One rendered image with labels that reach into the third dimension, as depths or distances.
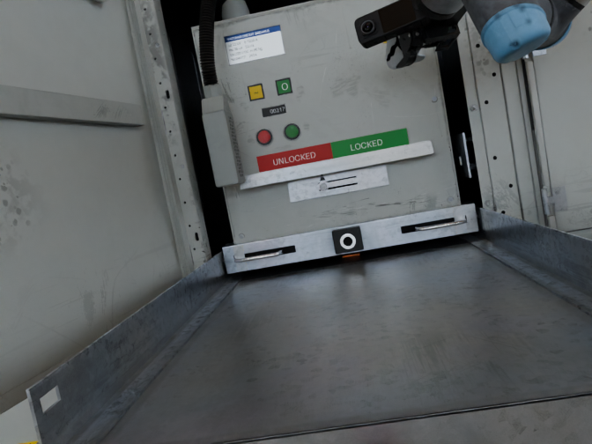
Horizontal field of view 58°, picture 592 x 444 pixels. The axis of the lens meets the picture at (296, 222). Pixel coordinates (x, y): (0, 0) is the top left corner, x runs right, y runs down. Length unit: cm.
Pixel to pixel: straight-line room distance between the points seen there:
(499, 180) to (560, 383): 69
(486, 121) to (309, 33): 40
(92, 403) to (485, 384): 38
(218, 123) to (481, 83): 52
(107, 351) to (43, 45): 52
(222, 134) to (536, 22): 58
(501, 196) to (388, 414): 74
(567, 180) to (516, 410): 74
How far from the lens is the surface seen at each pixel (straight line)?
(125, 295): 98
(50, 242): 85
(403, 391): 50
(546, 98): 114
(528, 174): 115
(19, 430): 140
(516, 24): 74
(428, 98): 115
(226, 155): 104
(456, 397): 48
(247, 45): 117
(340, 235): 110
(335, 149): 113
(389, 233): 113
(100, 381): 62
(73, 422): 57
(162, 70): 116
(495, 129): 113
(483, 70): 113
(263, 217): 115
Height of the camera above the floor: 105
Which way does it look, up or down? 5 degrees down
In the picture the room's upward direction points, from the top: 11 degrees counter-clockwise
